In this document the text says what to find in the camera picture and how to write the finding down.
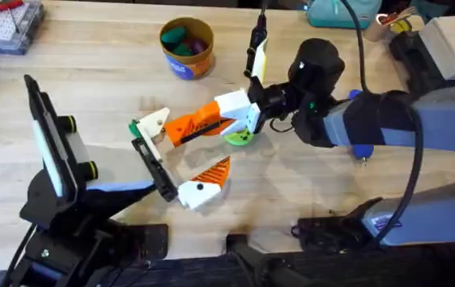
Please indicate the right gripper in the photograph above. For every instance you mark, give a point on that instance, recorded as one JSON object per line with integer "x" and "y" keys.
{"x": 314, "y": 68}

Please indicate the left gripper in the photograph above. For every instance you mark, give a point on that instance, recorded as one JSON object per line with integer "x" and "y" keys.
{"x": 123, "y": 169}

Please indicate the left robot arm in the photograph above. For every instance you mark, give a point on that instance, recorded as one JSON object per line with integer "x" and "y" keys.
{"x": 63, "y": 239}

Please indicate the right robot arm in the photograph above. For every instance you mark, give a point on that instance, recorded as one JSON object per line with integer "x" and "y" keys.
{"x": 442, "y": 123}

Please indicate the green toy vegetable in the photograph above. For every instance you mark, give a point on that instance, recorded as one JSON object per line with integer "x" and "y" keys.
{"x": 133, "y": 128}

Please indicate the blue electric screwdriver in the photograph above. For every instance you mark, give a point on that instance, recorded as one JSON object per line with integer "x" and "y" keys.
{"x": 362, "y": 151}

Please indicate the green disc with holes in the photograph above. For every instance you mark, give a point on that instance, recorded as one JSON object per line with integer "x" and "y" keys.
{"x": 240, "y": 138}

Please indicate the right wrist upright plate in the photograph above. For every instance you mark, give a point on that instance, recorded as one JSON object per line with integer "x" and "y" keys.
{"x": 260, "y": 60}

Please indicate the wrist upright plate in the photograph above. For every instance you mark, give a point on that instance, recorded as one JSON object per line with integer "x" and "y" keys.
{"x": 260, "y": 60}
{"x": 45, "y": 139}

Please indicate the left wrist upright plate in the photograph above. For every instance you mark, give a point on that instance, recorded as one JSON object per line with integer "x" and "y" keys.
{"x": 45, "y": 139}

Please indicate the teal bag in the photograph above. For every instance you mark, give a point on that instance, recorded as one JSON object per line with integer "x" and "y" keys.
{"x": 338, "y": 14}

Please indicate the black case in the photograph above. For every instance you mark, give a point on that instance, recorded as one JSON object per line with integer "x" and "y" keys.
{"x": 406, "y": 64}

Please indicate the heap of tools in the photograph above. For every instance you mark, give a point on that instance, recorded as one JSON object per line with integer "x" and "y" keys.
{"x": 394, "y": 24}

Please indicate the clear plastic parts box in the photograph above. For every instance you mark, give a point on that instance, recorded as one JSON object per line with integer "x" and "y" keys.
{"x": 4, "y": 32}

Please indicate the white box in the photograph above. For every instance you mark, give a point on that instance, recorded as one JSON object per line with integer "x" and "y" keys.
{"x": 450, "y": 48}

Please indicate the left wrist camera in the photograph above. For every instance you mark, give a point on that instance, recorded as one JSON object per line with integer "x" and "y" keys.
{"x": 77, "y": 145}

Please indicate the black rail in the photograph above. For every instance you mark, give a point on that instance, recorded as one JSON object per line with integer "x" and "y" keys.
{"x": 410, "y": 269}

